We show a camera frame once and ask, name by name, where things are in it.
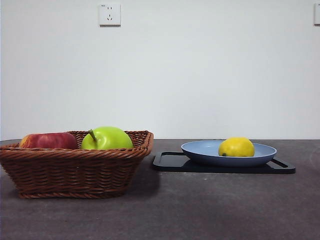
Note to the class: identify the blue round plate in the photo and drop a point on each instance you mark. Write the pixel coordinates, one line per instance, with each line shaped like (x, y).
(202, 155)

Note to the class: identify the yellow lemon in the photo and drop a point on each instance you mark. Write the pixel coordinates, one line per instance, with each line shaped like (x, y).
(237, 147)

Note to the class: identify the brown wicker basket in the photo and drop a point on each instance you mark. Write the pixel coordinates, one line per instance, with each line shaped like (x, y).
(75, 172)

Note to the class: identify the black rectangular tray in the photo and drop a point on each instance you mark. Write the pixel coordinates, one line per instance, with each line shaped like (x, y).
(172, 167)

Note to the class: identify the green apple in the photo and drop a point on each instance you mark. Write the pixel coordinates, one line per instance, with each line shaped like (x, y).
(110, 138)

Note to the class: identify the red apple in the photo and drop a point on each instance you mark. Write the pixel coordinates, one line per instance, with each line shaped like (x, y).
(47, 141)

